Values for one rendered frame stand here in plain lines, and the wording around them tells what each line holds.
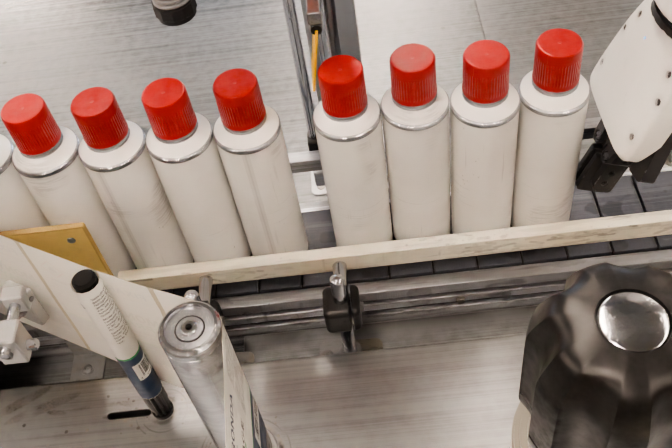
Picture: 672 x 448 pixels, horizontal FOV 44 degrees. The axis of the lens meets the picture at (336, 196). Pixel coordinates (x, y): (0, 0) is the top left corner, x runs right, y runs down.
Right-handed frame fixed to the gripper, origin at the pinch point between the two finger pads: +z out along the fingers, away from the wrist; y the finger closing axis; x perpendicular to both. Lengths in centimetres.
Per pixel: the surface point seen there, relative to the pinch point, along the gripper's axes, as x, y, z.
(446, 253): -11.3, 4.0, 8.3
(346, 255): -19.5, 3.9, 10.1
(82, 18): -47, -46, 29
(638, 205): 6.2, -0.6, 4.5
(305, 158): -23.5, -3.3, 6.5
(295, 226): -23.8, 1.5, 9.9
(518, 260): -4.7, 3.9, 8.4
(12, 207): -46.5, 1.9, 10.7
